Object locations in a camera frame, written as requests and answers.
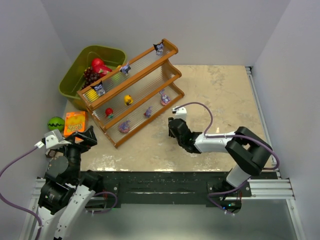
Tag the orange three-tier ribbed shelf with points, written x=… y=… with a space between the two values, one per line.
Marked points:
x=149 y=74

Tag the orange snack box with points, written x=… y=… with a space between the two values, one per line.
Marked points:
x=76 y=121

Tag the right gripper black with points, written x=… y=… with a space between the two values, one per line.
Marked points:
x=179 y=130

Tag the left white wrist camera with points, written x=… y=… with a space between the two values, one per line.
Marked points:
x=52 y=140

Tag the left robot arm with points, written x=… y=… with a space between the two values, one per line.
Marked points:
x=66 y=190

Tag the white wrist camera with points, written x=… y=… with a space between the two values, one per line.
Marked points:
x=179 y=112
x=52 y=140

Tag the black figure toy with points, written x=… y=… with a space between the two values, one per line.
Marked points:
x=159 y=48

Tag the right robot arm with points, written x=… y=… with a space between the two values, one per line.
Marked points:
x=154 y=151

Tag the purple bunny pink base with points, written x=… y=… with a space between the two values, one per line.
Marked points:
x=165 y=99

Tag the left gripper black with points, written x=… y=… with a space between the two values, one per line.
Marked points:
x=75 y=141

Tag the yellow plastic lemon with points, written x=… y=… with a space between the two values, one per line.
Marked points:
x=91 y=95

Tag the yellow duck toy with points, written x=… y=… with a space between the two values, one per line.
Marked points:
x=128 y=100

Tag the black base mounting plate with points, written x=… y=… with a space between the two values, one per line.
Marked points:
x=157 y=188

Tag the purple figure pink donut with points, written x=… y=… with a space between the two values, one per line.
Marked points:
x=124 y=127

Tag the green plastic lime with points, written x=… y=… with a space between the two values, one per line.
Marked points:
x=116 y=77

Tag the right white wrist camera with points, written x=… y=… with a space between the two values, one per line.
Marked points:
x=179 y=112

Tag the green watermelon ball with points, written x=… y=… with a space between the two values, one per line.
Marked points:
x=56 y=123

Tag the green plastic bin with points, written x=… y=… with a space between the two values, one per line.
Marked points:
x=74 y=79

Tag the purple bunny red bow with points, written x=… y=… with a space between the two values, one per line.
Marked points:
x=148 y=112

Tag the red heart toy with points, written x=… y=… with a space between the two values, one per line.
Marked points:
x=109 y=113

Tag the brown object by left arm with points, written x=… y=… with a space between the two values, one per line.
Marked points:
x=50 y=153

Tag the red dragon fruit toy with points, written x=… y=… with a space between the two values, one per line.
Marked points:
x=99 y=67

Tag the purple figure dark wings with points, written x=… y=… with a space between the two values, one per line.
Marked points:
x=125 y=69

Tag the black-headed purple striped figure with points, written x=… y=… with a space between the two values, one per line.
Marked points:
x=99 y=89

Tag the dark purple grape bunch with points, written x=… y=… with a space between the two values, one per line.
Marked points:
x=90 y=77

